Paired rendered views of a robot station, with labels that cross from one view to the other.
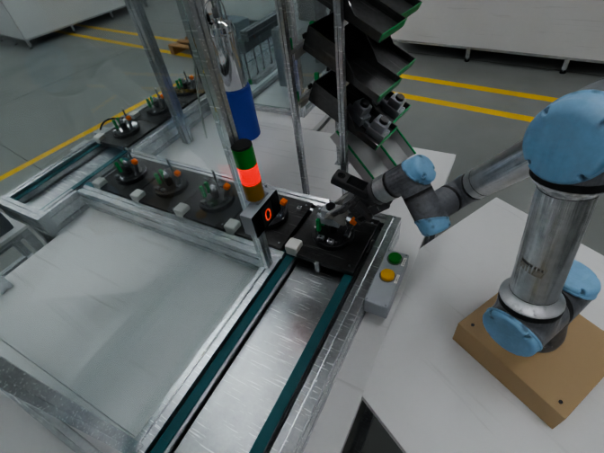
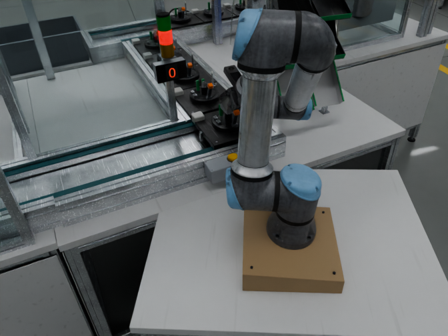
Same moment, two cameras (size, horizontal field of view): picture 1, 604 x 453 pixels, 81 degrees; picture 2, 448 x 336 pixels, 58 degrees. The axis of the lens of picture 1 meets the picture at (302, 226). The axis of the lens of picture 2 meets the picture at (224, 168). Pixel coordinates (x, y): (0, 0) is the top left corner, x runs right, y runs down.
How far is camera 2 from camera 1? 93 cm
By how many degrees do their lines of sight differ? 24
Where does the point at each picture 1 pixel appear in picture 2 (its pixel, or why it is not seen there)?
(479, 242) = (339, 187)
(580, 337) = (317, 255)
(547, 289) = (243, 151)
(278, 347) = (137, 162)
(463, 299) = not seen: hidden behind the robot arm
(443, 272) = not seen: hidden behind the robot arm
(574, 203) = (247, 80)
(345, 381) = (158, 202)
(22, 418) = (9, 133)
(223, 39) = not seen: outside the picture
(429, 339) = (229, 213)
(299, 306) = (171, 151)
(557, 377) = (268, 259)
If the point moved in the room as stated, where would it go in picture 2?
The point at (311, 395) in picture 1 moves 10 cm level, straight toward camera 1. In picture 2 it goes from (123, 183) to (107, 201)
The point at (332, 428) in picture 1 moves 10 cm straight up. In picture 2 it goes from (127, 215) to (121, 194)
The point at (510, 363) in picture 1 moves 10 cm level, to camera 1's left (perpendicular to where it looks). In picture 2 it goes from (247, 235) to (219, 224)
